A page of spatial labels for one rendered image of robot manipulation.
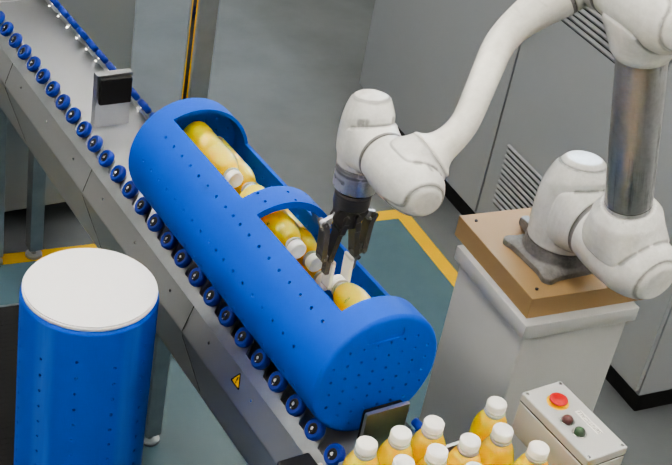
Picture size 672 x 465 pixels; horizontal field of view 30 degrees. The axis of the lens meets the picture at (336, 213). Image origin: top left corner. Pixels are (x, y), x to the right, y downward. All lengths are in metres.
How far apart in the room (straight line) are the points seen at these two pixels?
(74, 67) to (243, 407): 1.40
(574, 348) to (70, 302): 1.17
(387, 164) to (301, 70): 3.71
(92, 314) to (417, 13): 2.94
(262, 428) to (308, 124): 3.03
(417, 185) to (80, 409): 0.89
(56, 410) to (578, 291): 1.18
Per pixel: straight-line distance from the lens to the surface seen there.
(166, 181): 2.81
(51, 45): 3.82
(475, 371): 3.07
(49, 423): 2.72
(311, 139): 5.39
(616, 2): 2.38
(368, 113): 2.34
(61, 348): 2.58
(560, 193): 2.82
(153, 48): 5.97
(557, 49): 4.41
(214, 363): 2.76
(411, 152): 2.26
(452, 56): 4.99
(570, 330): 2.92
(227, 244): 2.60
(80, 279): 2.66
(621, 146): 2.56
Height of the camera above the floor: 2.63
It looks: 32 degrees down
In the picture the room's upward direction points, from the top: 11 degrees clockwise
